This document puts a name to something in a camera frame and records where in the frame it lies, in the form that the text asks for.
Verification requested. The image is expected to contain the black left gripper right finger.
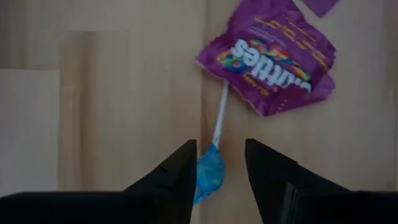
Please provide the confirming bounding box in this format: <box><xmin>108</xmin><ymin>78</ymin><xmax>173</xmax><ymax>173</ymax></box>
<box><xmin>245</xmin><ymin>139</ymin><xmax>358</xmax><ymax>224</ymax></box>

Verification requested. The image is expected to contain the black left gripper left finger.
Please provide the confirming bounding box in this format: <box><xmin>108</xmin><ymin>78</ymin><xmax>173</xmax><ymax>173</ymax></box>
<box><xmin>124</xmin><ymin>139</ymin><xmax>198</xmax><ymax>224</ymax></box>

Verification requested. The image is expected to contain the blue lollipop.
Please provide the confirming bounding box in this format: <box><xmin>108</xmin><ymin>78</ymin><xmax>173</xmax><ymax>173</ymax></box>
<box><xmin>193</xmin><ymin>81</ymin><xmax>230</xmax><ymax>206</ymax></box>

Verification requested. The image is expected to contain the purple Skittles candy bag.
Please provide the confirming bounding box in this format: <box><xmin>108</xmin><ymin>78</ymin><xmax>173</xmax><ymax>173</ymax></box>
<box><xmin>300</xmin><ymin>0</ymin><xmax>341</xmax><ymax>19</ymax></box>
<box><xmin>195</xmin><ymin>0</ymin><xmax>337</xmax><ymax>118</ymax></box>

